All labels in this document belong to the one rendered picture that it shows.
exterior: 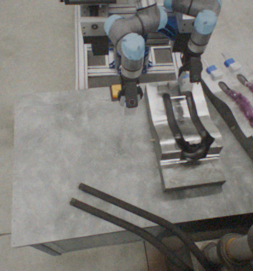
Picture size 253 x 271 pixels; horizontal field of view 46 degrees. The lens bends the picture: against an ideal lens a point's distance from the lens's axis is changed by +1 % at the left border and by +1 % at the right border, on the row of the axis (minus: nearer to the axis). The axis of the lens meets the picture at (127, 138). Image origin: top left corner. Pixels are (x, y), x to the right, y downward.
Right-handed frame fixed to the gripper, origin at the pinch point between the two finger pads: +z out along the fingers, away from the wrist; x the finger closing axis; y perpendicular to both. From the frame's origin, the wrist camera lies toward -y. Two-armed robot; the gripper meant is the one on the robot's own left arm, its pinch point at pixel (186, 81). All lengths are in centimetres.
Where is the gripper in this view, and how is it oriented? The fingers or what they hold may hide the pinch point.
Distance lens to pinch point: 142.9
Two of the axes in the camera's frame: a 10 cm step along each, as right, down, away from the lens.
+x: -9.9, 1.1, -1.0
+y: -1.4, -8.9, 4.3
